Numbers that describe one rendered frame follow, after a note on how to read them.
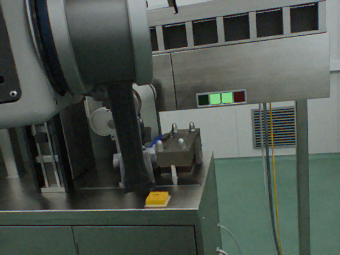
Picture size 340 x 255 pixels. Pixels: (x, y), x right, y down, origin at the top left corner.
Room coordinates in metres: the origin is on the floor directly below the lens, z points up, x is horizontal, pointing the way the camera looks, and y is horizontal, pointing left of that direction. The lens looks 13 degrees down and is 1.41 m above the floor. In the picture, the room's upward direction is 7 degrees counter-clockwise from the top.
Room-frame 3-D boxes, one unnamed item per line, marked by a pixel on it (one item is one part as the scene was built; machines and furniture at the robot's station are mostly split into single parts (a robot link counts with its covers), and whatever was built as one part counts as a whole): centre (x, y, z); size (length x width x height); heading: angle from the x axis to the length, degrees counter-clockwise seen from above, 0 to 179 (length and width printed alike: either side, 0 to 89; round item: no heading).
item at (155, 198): (1.08, 0.09, 0.91); 0.07 x 0.07 x 0.02; 77
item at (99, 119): (1.49, 0.28, 1.17); 0.26 x 0.12 x 0.12; 167
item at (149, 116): (1.44, 0.10, 1.11); 0.23 x 0.01 x 0.18; 167
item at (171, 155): (1.46, -0.02, 1.00); 0.40 x 0.16 x 0.06; 167
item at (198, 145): (1.45, -0.12, 0.96); 0.10 x 0.03 x 0.11; 167
